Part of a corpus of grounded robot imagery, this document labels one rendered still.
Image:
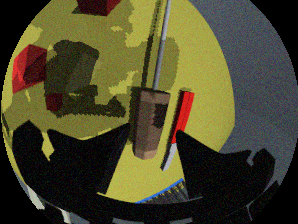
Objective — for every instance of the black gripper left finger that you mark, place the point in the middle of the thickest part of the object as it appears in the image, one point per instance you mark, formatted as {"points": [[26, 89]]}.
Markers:
{"points": [[99, 155]]}

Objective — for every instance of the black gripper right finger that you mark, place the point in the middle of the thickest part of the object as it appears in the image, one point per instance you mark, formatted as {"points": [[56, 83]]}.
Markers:
{"points": [[201, 165]]}

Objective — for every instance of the red block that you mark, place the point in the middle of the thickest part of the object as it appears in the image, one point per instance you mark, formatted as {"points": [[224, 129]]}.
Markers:
{"points": [[29, 68], [102, 7]]}

